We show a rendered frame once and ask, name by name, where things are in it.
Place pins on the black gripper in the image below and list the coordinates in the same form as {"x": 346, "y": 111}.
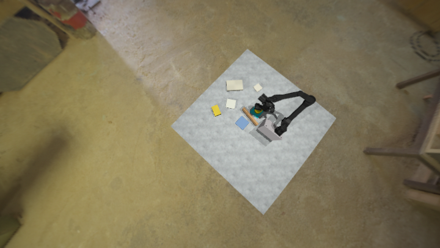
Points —
{"x": 260, "y": 107}

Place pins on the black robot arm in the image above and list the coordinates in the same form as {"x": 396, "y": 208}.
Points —
{"x": 308, "y": 100}

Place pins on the yellow rectangular block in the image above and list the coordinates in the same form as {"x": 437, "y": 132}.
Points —
{"x": 216, "y": 110}

